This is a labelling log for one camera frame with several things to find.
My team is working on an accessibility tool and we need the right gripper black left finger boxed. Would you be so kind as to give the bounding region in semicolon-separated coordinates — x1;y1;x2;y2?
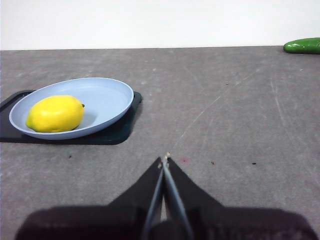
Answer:
14;156;165;240

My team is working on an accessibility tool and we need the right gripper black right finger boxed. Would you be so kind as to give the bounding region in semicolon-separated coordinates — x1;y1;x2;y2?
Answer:
163;157;319;240

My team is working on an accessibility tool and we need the yellow lemon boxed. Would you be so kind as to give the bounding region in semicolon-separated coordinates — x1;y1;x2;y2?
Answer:
25;94;86;133

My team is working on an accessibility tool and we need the light blue round plate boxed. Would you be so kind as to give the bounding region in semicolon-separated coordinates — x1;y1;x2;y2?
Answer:
8;77;135;141

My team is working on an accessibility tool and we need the black rectangular tray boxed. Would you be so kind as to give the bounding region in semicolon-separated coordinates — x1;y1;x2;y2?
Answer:
0;89;143;146

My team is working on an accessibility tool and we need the green cucumber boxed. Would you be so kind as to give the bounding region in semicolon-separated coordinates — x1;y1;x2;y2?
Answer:
283;37;320;55

